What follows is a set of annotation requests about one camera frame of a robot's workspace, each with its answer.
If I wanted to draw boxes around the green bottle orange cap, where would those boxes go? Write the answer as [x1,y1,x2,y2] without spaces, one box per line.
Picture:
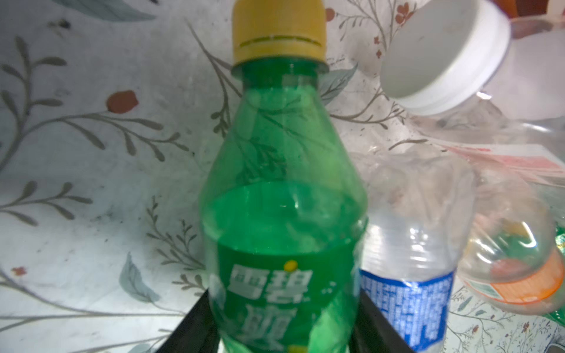
[544,224,565,327]

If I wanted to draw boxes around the clear bottle pink label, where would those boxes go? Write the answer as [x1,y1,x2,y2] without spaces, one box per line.
[380,1,564,188]

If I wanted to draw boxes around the green Sprite bottle yellow cap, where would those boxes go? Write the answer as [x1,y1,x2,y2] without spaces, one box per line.
[199,1,368,352]

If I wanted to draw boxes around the orange label clear bottle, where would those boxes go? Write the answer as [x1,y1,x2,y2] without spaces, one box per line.
[458,191,564,316]

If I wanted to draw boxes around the clear bottle blue label cap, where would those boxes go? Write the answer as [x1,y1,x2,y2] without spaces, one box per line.
[360,145,475,352]

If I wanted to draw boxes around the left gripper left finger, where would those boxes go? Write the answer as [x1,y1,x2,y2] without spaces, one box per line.
[156,291,221,353]

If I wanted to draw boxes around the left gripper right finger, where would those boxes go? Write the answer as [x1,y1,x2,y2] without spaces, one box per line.
[349,291,414,353]

